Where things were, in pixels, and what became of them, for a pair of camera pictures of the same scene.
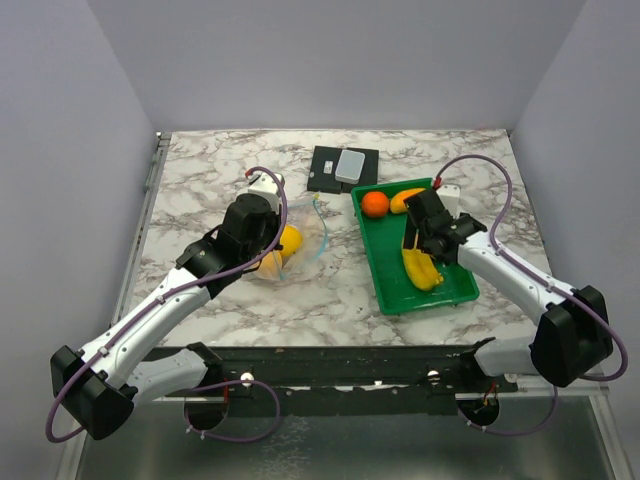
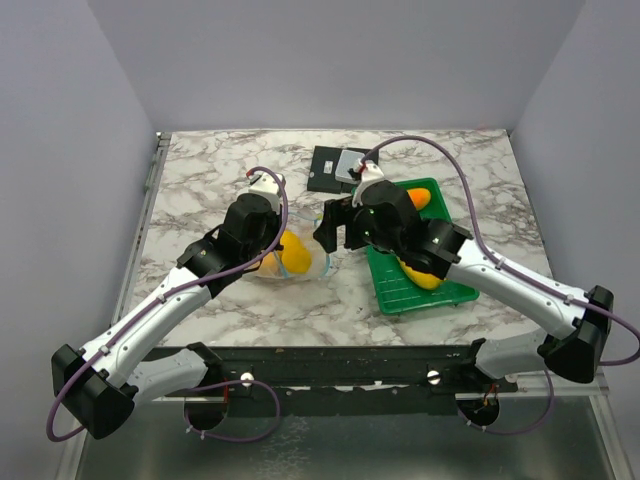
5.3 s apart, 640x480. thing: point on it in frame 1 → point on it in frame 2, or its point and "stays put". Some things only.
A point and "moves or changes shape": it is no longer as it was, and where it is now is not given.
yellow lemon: x=290 y=239 moves or changes shape
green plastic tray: x=384 y=240 stays put
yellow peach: x=270 y=265 stays put
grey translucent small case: x=349 y=166 stays put
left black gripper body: x=271 y=235 stays put
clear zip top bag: x=305 y=215 moves or changes shape
